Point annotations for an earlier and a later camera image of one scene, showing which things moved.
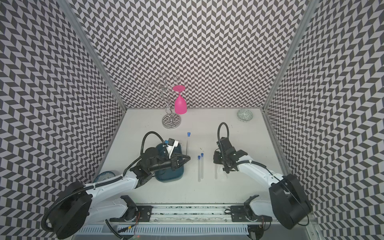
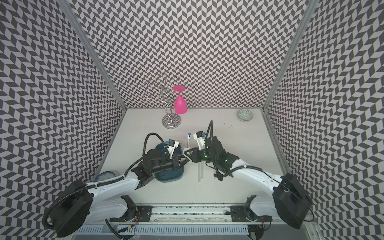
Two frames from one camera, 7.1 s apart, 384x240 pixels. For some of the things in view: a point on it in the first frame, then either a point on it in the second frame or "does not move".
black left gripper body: x=171 y=164 does not move
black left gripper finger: x=180 y=165 does not move
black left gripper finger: x=185 y=157 does not move
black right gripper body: x=218 y=160 -> x=204 y=155
